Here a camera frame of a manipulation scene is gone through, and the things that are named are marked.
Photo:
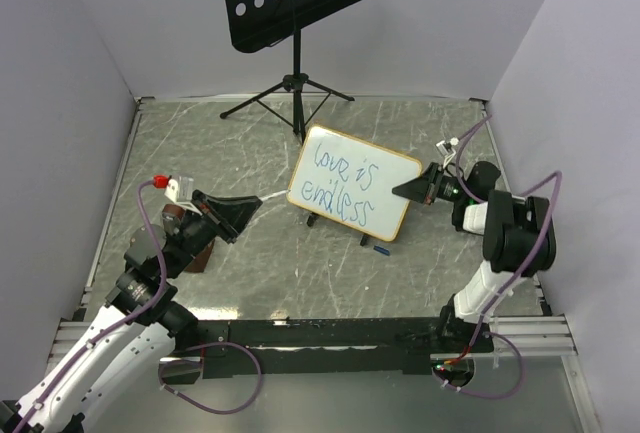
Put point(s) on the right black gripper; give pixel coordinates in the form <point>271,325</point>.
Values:
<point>420,189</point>

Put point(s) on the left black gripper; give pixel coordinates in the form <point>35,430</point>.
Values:
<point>227,215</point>

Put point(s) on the white marker pen body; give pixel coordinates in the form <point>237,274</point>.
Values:
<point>273,195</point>

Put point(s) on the blue marker cap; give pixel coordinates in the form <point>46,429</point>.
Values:
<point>382,250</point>

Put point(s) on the orange framed whiteboard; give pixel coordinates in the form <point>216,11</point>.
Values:
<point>349,180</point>

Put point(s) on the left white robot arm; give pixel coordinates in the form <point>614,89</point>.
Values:
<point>139,323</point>

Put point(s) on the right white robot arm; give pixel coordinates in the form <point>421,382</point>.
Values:
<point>517,239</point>

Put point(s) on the brown eraser holder block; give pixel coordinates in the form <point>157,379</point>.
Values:
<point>174,218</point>

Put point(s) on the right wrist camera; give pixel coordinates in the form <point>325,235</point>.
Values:
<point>448,150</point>

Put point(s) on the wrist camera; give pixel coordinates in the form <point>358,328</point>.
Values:
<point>177,189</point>
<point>448,150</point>

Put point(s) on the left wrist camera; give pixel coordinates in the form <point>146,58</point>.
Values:
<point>177,189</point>

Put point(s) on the wire whiteboard easel stand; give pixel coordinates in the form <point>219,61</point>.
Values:
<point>313,217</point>

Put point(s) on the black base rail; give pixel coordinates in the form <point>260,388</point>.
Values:
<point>228,348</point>

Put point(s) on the right aluminium frame rail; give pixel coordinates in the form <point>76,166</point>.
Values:
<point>547,335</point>

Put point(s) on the aluminium frame rail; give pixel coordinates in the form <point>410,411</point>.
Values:
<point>76,167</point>
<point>547,335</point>

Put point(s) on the left aluminium frame rail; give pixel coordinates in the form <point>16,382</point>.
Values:
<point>76,167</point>

